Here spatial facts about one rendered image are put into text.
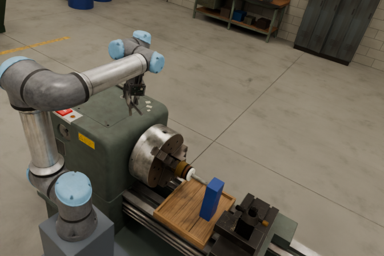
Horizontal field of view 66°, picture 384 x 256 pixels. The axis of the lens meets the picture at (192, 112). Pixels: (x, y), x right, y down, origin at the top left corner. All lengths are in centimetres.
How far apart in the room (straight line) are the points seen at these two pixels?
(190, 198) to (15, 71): 110
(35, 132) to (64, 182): 21
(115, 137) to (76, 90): 60
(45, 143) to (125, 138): 48
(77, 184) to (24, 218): 170
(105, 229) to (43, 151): 40
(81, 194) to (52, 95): 39
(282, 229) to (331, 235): 149
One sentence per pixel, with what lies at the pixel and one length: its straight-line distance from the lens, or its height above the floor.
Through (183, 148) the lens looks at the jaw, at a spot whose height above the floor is 112.
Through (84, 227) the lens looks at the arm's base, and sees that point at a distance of 123.
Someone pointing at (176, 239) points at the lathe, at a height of 79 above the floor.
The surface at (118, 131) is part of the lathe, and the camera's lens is 147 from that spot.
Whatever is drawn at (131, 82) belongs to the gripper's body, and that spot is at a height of 153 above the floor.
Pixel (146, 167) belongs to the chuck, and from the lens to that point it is 146.
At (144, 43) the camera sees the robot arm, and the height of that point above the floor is 171.
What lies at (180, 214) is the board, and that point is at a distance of 161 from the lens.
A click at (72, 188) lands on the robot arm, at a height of 132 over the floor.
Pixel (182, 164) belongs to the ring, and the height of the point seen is 112.
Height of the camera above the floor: 215
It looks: 33 degrees down
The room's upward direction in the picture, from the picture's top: 10 degrees clockwise
